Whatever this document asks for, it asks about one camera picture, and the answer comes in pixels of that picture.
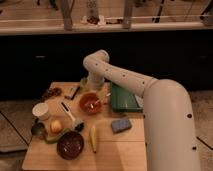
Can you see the silver fork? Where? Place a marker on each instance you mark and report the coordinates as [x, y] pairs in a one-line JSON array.
[[92, 104]]

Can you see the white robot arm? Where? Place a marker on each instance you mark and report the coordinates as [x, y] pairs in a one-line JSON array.
[[169, 124]]

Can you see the red bowl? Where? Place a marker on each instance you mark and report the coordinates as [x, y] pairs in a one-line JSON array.
[[86, 100]]

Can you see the dark brown bowl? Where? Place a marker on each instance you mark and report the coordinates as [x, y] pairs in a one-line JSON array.
[[70, 145]]

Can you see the green plastic tray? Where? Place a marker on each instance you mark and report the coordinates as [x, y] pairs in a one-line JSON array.
[[122, 100]]

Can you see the green pear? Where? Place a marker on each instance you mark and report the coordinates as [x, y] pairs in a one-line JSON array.
[[83, 85]]

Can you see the dark chocolate bar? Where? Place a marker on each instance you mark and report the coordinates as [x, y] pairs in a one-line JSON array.
[[72, 93]]

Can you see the blue sponge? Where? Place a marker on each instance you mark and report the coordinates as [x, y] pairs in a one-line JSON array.
[[120, 125]]

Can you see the yellow banana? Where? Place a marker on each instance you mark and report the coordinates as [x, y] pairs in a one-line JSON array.
[[93, 138]]

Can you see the yellow apple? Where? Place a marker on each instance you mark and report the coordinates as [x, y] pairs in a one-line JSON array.
[[56, 126]]

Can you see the white cup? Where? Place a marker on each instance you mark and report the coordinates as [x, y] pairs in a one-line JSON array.
[[41, 111]]

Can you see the green ladle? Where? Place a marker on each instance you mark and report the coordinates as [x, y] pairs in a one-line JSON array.
[[39, 130]]

